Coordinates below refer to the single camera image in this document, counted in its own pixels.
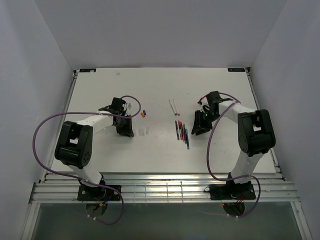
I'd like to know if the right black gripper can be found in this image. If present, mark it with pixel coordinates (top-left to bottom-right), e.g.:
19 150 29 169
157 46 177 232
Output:
191 109 223 136

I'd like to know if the blue gel pen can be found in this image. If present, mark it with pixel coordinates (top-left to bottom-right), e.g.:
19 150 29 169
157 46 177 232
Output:
185 128 190 150

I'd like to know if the orange gel pen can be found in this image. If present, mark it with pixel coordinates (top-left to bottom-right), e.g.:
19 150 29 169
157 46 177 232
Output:
177 121 183 140

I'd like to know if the red gel pen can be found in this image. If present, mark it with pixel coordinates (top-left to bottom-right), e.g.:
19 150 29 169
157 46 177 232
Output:
180 121 184 141

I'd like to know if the purple gel pen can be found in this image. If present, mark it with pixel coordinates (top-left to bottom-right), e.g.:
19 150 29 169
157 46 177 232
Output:
174 120 180 141

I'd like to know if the blue capped white marker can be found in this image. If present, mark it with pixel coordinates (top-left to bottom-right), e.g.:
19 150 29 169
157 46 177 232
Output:
168 99 177 116

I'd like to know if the orange capped white marker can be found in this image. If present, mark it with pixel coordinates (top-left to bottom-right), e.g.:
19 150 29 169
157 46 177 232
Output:
173 99 181 116

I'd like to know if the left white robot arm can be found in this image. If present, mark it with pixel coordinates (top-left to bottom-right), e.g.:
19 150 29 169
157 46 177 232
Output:
54 97 134 200

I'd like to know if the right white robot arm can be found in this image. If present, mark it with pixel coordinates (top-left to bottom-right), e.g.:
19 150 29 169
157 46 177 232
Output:
191 91 276 199

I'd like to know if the right blue corner label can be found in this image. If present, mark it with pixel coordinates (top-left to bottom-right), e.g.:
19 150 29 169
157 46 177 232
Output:
227 67 246 73

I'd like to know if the blue corner label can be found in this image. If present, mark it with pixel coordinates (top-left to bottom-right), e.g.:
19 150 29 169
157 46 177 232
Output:
227 67 246 73
79 68 97 73

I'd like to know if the left blue corner label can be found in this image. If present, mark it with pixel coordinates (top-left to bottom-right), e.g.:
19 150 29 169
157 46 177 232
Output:
79 68 97 73

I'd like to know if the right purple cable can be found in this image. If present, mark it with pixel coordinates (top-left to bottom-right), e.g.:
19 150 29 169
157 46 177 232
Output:
199 92 261 219

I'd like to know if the aluminium rail frame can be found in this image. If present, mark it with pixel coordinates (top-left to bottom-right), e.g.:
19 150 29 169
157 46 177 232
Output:
29 67 301 206

